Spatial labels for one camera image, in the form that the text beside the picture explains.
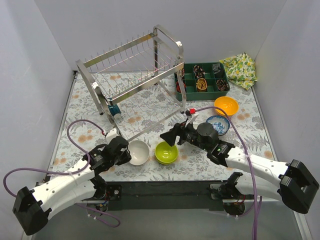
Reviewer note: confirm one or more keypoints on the grey rolled tie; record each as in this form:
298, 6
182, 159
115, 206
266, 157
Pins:
218, 70

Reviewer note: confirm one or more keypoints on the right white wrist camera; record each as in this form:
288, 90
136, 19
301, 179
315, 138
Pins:
191, 114

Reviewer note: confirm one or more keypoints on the beige floral bowl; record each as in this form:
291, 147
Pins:
139, 152

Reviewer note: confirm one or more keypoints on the lime green bowl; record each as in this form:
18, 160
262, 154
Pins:
166, 153
166, 162

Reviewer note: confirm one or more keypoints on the orange navy rolled tie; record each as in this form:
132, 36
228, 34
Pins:
178, 88

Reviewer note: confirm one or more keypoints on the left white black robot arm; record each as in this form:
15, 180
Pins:
33, 208

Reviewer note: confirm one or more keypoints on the teal blue bowl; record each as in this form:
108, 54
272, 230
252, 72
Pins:
114, 109

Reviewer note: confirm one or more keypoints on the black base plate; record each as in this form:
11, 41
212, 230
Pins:
168, 195

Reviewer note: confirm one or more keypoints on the yellow ribbed bowl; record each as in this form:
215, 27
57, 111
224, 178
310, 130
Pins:
228, 104

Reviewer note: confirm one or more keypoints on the steel two-tier dish rack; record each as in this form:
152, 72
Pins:
138, 76

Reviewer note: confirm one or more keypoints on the lemon print cloth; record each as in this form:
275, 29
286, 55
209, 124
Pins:
240, 70

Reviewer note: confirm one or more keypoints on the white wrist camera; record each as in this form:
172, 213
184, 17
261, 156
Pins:
191, 114
109, 135

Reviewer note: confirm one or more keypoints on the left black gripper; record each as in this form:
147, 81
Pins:
123, 155

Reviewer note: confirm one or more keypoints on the yellow patterned rolled tie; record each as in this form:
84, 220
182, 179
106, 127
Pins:
201, 85

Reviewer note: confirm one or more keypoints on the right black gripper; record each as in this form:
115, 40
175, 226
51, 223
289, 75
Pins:
179, 135

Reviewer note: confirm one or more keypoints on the floral table mat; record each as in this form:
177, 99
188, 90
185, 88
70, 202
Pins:
91, 147

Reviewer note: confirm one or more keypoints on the blue floral white bowl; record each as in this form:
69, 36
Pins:
220, 123

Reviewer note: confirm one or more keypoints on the green divided organizer tray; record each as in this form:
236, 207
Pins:
190, 80

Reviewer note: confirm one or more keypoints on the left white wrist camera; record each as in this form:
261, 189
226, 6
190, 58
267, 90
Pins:
109, 135

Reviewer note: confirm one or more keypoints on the pink black rolled tie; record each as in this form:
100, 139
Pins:
198, 72

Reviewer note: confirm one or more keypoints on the dark floral rolled tie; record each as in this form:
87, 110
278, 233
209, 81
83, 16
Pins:
222, 85

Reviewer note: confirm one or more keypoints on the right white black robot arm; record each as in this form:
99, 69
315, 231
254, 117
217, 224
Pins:
289, 182

